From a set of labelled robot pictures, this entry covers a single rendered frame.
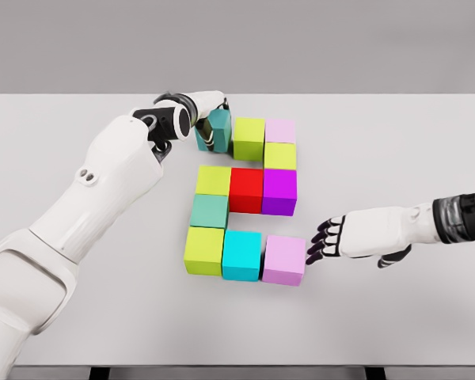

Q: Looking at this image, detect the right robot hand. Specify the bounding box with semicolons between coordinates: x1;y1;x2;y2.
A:
305;208;416;270

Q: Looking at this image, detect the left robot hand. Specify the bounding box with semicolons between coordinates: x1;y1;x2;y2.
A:
192;90;230;153

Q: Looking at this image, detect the dark teal cube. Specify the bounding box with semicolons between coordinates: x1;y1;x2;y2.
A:
194;108;234;154

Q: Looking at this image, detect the light pink cube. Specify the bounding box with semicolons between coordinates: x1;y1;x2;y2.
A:
260;234;307;287
264;118;298;145

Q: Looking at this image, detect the lime green cube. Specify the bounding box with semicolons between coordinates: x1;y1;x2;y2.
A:
263;141;298;172
194;165;233;197
183;226;226;277
232;116;267;162

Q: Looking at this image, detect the red cube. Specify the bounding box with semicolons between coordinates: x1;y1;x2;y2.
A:
228;166;266;215

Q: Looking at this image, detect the purple cube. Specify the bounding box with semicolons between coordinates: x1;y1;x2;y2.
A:
260;167;298;217

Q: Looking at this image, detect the mint green cube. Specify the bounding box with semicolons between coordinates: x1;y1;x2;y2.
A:
189;193;230;230

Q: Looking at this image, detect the cyan cube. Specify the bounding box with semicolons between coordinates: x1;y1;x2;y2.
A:
221;230;264;283

